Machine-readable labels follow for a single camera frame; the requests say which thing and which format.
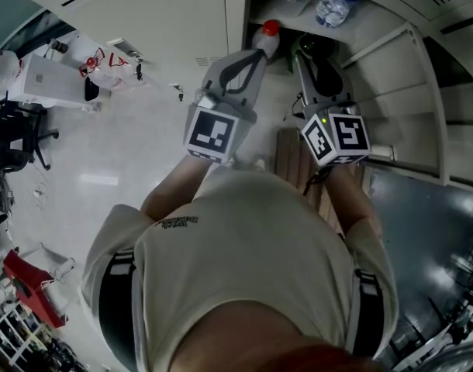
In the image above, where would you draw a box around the person's beige shirt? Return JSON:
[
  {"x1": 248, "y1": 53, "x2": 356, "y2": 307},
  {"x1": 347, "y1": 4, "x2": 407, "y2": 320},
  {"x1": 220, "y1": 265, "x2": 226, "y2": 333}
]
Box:
[{"x1": 81, "y1": 168, "x2": 400, "y2": 372}]

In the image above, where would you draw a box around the white shelf rack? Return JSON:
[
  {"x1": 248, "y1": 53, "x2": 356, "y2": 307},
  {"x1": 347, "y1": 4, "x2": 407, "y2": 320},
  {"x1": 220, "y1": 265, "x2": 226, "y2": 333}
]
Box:
[{"x1": 0, "y1": 308, "x2": 48, "y2": 372}]

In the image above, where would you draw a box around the clear plastic water bottle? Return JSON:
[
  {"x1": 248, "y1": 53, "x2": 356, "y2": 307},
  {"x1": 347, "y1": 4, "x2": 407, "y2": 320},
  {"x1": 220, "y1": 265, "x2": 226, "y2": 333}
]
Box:
[{"x1": 316, "y1": 0, "x2": 358, "y2": 29}]

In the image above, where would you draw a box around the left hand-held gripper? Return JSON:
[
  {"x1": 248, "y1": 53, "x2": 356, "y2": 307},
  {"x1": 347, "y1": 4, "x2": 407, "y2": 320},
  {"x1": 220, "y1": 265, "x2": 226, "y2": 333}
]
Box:
[{"x1": 183, "y1": 49, "x2": 270, "y2": 165}]

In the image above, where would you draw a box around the large clear water jug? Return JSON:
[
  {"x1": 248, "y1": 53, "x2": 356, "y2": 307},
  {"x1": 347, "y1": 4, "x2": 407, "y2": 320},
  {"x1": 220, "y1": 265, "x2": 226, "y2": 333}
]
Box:
[{"x1": 0, "y1": 48, "x2": 21, "y2": 93}]

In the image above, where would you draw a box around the person's right forearm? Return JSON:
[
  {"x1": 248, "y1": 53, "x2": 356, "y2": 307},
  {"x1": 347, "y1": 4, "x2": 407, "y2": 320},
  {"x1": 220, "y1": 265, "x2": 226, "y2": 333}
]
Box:
[{"x1": 321, "y1": 164, "x2": 378, "y2": 234}]

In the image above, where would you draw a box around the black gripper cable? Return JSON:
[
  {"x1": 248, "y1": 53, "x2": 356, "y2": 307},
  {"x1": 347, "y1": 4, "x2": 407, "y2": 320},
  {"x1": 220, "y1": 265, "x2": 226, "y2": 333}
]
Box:
[{"x1": 304, "y1": 167, "x2": 335, "y2": 195}]

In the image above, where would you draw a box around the pack of red-capped bottles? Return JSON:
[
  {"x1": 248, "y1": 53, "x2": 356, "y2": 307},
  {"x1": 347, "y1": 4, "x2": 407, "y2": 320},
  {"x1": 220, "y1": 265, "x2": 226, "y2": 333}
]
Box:
[{"x1": 79, "y1": 46, "x2": 139, "y2": 89}]

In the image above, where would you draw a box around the wooden slatted floor mat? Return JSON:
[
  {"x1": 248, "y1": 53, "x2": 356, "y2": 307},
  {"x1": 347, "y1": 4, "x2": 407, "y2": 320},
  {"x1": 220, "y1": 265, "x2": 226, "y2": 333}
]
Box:
[{"x1": 274, "y1": 127, "x2": 368, "y2": 233}]

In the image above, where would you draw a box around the white cardboard box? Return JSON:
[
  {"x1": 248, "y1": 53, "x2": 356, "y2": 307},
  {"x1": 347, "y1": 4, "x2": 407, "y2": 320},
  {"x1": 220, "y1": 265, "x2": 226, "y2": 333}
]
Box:
[{"x1": 7, "y1": 53, "x2": 91, "y2": 106}]

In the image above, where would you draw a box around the black office chair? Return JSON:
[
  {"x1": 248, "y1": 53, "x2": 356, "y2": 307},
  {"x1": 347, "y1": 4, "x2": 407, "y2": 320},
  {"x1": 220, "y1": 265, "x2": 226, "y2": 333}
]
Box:
[{"x1": 0, "y1": 98, "x2": 60, "y2": 172}]

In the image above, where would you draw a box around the black shoulder strap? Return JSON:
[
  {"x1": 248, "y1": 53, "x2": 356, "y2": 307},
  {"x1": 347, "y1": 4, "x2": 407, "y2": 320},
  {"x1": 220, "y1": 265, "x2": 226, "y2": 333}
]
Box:
[{"x1": 352, "y1": 269, "x2": 385, "y2": 358}]

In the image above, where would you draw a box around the white device with black screen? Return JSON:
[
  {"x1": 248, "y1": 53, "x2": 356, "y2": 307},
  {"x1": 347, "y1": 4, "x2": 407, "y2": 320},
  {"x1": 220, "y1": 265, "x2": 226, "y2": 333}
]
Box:
[{"x1": 83, "y1": 75, "x2": 113, "y2": 104}]

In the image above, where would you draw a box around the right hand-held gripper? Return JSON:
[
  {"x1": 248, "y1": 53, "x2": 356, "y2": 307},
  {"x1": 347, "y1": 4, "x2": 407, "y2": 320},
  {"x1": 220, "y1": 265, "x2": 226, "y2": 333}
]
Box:
[{"x1": 294, "y1": 50, "x2": 371, "y2": 168}]

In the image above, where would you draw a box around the red box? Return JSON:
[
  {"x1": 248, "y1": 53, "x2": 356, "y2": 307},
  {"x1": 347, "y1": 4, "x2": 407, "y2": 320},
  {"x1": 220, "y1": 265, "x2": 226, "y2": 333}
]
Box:
[{"x1": 2, "y1": 249, "x2": 67, "y2": 329}]

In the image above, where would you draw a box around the white bottle red cap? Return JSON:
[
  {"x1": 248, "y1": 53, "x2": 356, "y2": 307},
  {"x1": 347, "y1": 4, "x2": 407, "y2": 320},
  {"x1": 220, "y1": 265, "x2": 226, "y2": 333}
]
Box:
[{"x1": 251, "y1": 19, "x2": 282, "y2": 60}]

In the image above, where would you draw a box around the person's left forearm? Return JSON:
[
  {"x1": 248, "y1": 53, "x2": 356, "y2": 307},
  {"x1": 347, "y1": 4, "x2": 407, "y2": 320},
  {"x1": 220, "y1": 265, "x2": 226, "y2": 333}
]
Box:
[{"x1": 139, "y1": 155, "x2": 211, "y2": 225}]

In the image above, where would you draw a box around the white floor cable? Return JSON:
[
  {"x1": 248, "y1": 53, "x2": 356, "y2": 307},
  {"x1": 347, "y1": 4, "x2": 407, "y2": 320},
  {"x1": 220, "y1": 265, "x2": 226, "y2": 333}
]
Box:
[{"x1": 29, "y1": 180, "x2": 48, "y2": 213}]

